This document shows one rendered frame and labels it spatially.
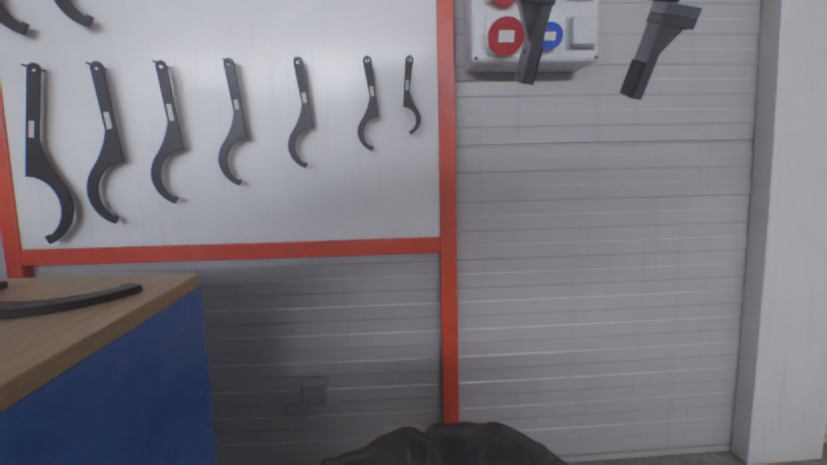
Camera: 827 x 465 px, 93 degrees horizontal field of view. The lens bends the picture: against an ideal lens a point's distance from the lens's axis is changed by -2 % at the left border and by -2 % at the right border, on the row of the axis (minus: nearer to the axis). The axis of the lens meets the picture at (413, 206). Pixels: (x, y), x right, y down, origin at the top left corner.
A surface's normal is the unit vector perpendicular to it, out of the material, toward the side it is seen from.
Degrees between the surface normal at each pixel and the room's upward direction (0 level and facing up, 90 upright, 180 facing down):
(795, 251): 90
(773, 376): 90
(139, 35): 90
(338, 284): 90
